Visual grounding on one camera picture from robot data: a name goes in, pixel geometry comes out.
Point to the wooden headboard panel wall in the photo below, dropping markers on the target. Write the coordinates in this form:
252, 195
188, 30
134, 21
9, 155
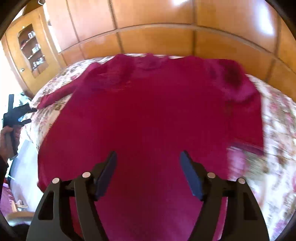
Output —
252, 33

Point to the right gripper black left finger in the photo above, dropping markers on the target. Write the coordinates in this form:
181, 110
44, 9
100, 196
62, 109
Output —
52, 219

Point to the floral bedspread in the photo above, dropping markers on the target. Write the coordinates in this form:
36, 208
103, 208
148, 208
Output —
272, 177

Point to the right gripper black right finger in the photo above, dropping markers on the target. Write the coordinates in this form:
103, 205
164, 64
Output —
243, 220

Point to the dark red sweater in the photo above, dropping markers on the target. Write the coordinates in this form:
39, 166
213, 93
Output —
148, 110

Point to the person's left hand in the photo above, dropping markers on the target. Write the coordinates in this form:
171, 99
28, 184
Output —
4, 150

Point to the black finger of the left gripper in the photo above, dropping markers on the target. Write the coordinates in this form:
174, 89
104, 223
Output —
20, 111
24, 122

